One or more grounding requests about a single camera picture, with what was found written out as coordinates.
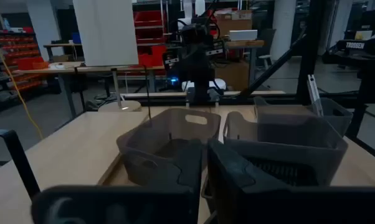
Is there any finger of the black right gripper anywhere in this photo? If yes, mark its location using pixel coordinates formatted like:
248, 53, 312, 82
161, 49, 181, 74
205, 39, 225, 58

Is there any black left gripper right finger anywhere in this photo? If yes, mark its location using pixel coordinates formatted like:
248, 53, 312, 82
207, 139, 375, 224

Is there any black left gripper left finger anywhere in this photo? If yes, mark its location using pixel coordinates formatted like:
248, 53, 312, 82
31, 139, 204, 224

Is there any translucent grey plastic bin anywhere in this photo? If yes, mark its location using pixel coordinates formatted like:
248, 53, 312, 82
116, 107, 222, 187
223, 111, 349, 187
253, 96, 354, 138

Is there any brown cardboard box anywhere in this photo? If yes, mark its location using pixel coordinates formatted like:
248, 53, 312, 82
216, 9, 254, 37

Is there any wooden table with metal legs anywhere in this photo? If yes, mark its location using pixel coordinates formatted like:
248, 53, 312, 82
224, 39, 266, 86

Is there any white flat box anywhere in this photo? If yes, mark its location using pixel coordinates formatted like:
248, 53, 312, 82
228, 29, 259, 42

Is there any red metal cabinet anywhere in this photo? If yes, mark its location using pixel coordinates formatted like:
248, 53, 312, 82
133, 11, 169, 68

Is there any grey office chair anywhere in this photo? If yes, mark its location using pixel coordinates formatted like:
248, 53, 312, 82
256, 28, 277, 70

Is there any white shade table lamp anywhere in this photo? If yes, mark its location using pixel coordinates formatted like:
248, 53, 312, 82
72, 0, 142, 113

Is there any long wooden workshop table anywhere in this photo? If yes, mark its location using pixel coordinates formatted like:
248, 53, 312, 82
12, 61, 166, 121

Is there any small dark desk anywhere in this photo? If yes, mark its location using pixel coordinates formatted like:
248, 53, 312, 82
43, 42, 82, 63

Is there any red plastic bin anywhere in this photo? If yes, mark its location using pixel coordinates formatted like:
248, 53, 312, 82
17, 55, 50, 71

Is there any storage rack with red bins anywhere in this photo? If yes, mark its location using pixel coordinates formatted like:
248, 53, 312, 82
0, 18, 50, 108

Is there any black aluminium rig frame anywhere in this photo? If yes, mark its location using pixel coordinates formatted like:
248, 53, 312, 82
120, 0, 375, 162

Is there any silver aluminium bracket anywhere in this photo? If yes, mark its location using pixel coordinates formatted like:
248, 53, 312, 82
306, 73, 325, 118

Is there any yellow cable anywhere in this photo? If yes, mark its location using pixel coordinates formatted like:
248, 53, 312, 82
0, 27, 44, 140

